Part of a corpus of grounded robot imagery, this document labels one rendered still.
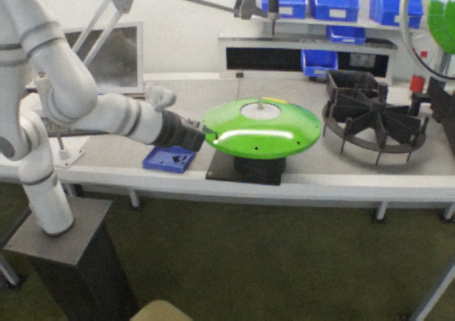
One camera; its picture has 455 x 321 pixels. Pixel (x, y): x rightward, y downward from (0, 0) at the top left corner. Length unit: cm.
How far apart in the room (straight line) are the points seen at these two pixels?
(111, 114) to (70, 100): 8
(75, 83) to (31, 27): 11
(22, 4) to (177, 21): 125
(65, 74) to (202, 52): 128
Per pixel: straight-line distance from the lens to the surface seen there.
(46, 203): 84
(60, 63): 51
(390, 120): 105
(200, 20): 169
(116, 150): 106
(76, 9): 195
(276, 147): 70
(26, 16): 54
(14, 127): 72
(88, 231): 88
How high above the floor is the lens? 143
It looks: 32 degrees down
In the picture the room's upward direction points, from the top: 2 degrees counter-clockwise
